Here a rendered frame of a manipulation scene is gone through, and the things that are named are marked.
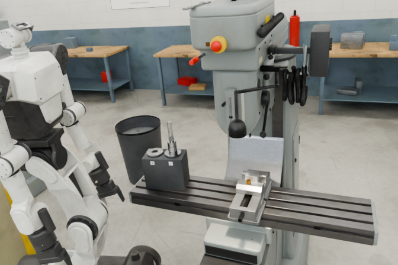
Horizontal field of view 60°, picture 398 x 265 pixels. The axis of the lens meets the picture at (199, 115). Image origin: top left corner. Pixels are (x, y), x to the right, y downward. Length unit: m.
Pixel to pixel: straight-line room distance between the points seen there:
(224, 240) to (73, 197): 0.71
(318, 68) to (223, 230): 0.90
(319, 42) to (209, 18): 0.58
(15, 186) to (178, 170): 0.78
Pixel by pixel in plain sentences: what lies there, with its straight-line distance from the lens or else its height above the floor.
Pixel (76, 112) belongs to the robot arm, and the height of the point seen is 1.47.
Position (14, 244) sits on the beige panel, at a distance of 3.03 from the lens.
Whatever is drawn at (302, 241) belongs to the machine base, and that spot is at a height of 0.19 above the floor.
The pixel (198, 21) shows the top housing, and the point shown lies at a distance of 1.30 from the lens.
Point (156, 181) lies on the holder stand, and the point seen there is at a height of 1.00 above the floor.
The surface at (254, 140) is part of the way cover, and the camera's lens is 2.04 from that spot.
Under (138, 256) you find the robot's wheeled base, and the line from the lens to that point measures 2.02.
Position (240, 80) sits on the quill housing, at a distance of 1.44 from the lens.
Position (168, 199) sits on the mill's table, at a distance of 1.85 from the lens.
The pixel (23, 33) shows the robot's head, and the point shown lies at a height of 1.85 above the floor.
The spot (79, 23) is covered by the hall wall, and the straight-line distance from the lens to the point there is 7.35.
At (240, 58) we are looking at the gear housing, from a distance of 1.37.
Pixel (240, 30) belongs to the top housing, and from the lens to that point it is 1.25.
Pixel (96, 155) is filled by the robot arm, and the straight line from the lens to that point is 1.74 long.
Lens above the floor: 2.00
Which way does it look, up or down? 22 degrees down
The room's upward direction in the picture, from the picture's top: 5 degrees counter-clockwise
